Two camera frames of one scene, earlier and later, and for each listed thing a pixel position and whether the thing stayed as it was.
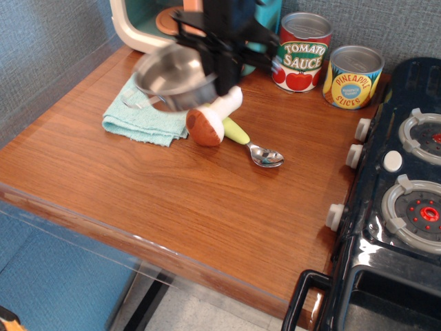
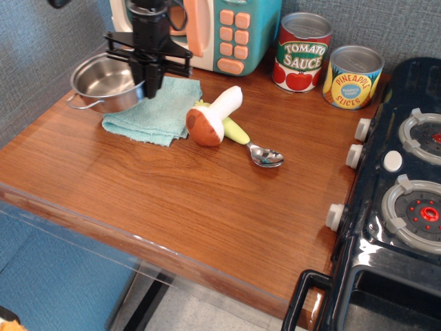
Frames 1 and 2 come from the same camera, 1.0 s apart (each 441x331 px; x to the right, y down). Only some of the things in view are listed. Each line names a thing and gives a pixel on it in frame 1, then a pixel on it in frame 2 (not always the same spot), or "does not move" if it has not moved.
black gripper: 231,25 -> 150,40
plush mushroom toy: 205,125 does not move
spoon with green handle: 260,156 does not move
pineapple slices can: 352,77 does not move
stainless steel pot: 176,74 -> 111,80
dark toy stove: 386,274 does not move
